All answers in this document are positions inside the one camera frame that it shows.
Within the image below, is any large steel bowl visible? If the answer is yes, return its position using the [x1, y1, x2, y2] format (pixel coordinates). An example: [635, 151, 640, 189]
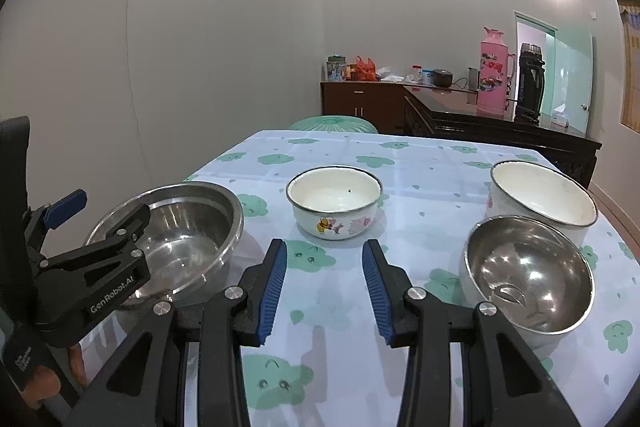
[87, 181, 244, 312]

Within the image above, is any light blue cloud tablecloth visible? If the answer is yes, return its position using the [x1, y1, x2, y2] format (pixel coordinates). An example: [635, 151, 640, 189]
[178, 130, 639, 426]

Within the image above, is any pink thermos flask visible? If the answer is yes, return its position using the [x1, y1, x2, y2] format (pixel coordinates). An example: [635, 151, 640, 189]
[477, 27, 515, 115]

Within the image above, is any green door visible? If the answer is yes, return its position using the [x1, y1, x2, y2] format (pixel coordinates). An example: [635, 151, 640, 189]
[552, 26, 593, 134]

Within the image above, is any orange plastic bag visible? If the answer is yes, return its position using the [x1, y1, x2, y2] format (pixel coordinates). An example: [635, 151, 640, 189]
[349, 55, 376, 81]

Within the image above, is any black rice cooker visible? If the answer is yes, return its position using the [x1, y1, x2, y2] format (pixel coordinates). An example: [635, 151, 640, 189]
[432, 69, 454, 89]

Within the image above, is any brown wooden cabinet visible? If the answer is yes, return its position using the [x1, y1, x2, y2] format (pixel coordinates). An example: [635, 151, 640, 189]
[320, 81, 408, 135]

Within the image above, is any black thermos flask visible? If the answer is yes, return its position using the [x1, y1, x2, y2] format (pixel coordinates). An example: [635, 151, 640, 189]
[515, 43, 544, 126]

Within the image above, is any person's left hand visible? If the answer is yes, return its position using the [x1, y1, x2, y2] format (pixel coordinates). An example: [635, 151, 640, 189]
[21, 343, 89, 410]

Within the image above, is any dark carved wooden table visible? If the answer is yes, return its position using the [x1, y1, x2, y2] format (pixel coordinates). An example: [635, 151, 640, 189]
[404, 88, 602, 187]

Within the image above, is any small white enamel bowl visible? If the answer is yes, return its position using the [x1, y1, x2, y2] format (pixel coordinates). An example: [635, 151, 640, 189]
[285, 166, 383, 241]

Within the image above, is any large white enamel bowl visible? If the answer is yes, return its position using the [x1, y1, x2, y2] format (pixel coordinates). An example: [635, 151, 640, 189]
[486, 160, 599, 247]

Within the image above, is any small steel bowl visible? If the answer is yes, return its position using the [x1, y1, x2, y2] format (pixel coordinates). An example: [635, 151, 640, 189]
[459, 216, 596, 350]

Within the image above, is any green plastic stool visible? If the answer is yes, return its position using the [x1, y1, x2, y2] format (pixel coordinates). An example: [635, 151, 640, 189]
[288, 115, 378, 134]

